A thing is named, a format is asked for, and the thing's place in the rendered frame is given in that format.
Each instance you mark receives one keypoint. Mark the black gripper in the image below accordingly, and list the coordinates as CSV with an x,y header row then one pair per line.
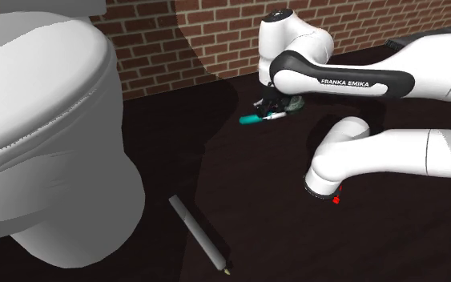
x,y
271,98

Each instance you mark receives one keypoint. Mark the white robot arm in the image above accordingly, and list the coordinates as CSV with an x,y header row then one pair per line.
x,y
424,66

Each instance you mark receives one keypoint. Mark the dark speckled round object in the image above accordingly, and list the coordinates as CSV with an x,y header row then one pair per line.
x,y
294,104

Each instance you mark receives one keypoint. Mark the teal and white marker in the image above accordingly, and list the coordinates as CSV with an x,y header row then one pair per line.
x,y
250,119

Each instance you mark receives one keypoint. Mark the grey pen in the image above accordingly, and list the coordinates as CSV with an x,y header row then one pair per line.
x,y
199,234

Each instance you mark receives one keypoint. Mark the white toilet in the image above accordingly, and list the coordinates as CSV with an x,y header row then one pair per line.
x,y
41,117

